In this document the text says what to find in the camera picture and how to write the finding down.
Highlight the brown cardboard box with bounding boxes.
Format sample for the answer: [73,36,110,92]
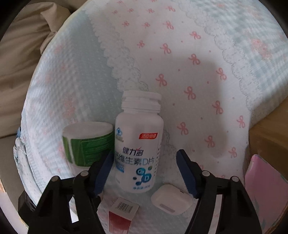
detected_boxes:
[248,108,288,162]

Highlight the white vitamin bottle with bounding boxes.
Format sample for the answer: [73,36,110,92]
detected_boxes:
[114,90,164,193]

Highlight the pink box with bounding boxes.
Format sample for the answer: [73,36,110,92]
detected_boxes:
[244,154,288,234]

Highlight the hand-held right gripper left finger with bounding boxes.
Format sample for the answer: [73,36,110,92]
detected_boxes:
[27,150,114,234]

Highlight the green label jar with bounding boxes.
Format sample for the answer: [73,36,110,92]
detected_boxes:
[62,122,114,167]

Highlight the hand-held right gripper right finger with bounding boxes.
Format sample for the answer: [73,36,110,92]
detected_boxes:
[176,149,262,234]

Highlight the red and white small box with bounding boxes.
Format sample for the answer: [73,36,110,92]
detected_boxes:
[108,197,140,234]

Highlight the pink bow printed blanket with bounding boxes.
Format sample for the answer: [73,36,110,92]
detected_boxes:
[14,0,288,234]

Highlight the white earbuds case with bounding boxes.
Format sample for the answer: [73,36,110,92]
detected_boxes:
[151,184,194,215]

